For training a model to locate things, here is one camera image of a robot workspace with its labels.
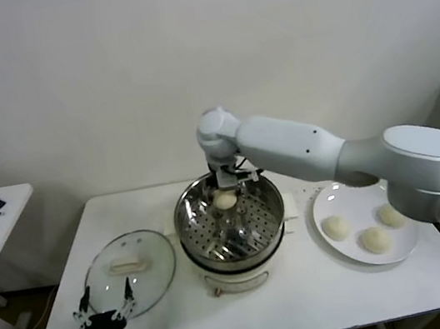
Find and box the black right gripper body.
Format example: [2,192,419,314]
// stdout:
[215,167,240,192]

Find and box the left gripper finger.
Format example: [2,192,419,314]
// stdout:
[107,277,138,324]
[68,287,96,329]

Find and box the white steamed baozi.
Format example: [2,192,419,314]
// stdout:
[356,223,395,256]
[320,212,352,245]
[211,187,240,212]
[374,201,408,232]

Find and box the glass lid white handle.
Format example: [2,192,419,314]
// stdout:
[77,224,185,325]

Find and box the stainless steel steamer basket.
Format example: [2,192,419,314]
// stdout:
[166,159,295,282]

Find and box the white side table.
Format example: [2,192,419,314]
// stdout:
[0,182,57,329]

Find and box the white round plate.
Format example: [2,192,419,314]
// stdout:
[307,169,425,276]

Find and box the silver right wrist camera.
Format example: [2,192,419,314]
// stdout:
[236,167,261,186]

